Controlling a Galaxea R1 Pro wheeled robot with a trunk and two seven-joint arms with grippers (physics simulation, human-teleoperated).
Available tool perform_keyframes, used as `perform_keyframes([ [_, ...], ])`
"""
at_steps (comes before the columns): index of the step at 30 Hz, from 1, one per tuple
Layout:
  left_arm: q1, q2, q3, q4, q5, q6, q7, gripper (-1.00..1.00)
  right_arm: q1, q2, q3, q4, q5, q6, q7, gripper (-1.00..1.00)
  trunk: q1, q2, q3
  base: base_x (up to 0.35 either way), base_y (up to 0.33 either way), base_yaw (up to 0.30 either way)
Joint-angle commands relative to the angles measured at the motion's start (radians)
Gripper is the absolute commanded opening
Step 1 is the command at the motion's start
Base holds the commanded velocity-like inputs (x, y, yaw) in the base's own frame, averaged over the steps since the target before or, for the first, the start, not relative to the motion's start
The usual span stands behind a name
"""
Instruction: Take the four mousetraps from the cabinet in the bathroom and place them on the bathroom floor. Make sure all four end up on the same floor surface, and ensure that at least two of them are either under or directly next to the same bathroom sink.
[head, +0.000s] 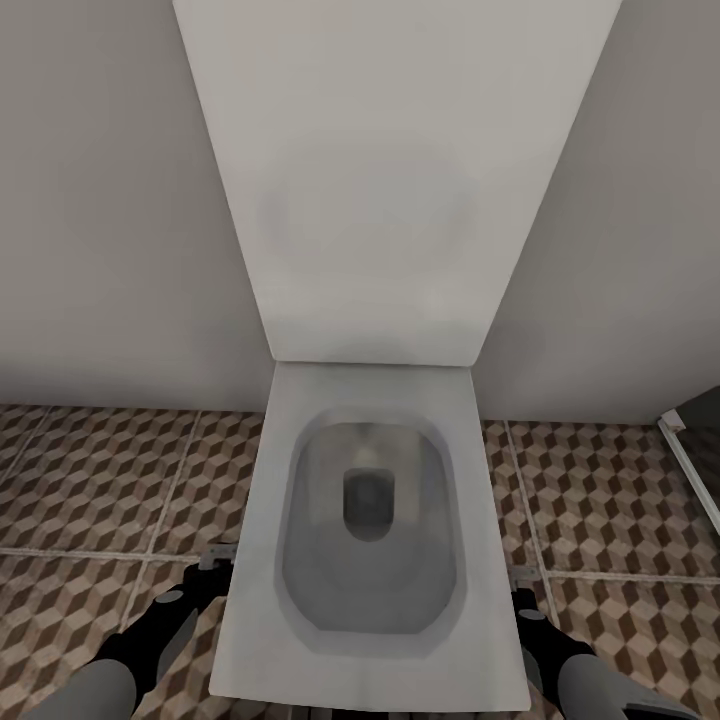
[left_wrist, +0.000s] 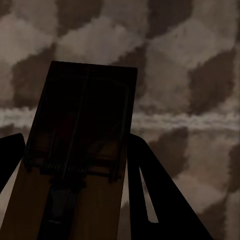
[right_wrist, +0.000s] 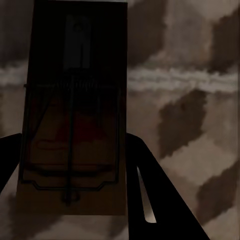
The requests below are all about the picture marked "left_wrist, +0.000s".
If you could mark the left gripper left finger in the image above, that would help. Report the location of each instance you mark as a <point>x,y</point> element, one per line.
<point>11,153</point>

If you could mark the mousetrap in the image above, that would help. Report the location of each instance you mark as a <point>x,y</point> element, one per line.
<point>70,180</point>

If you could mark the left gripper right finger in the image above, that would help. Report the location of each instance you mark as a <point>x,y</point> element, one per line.
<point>176,218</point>

